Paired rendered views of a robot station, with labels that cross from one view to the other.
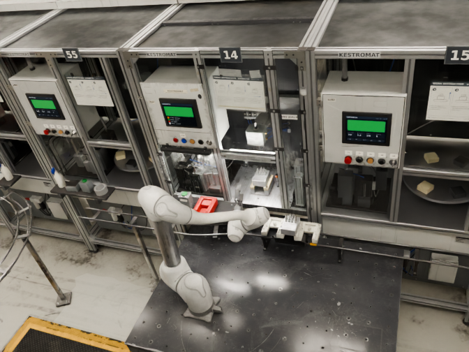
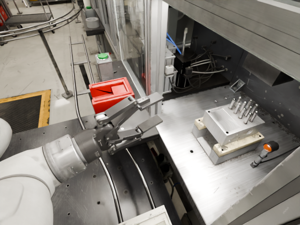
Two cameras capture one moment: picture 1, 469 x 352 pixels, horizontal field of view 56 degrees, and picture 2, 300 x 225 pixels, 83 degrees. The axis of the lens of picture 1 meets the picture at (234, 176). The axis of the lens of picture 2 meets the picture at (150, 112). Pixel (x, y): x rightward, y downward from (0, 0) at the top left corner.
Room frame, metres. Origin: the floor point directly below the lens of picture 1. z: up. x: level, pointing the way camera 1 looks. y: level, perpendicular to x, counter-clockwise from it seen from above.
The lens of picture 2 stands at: (2.01, -0.23, 1.37)
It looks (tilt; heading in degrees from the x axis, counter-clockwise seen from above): 46 degrees down; 43
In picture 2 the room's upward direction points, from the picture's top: straight up
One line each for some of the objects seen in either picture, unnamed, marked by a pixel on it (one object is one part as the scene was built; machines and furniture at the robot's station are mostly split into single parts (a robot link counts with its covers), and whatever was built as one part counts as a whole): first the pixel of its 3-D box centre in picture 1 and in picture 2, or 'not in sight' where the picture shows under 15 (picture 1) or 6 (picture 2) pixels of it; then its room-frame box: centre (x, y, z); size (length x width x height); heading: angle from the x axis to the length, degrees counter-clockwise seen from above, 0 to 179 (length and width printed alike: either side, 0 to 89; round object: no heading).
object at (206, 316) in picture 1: (204, 305); not in sight; (1.65, 0.33, 0.71); 0.22 x 0.18 x 0.06; 64
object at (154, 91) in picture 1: (185, 107); not in sight; (2.52, 0.22, 1.60); 0.42 x 0.29 x 0.46; 64
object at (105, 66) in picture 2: (186, 199); (107, 68); (2.36, 0.36, 0.97); 0.08 x 0.08 x 0.12; 64
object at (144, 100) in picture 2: not in sight; (139, 99); (2.21, 0.00, 1.10); 0.05 x 0.01 x 0.03; 168
